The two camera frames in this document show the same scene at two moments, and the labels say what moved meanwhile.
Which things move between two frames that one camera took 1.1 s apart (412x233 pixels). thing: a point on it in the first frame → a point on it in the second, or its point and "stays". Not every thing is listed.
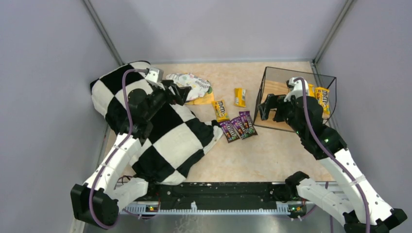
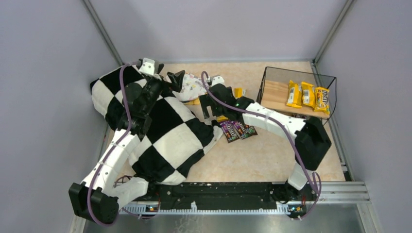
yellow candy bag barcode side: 240,97 stays
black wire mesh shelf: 323,88 stays
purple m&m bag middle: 240,128 stays
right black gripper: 277,105 → 209,105
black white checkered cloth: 127,98 stays
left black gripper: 173,91 → 163,83
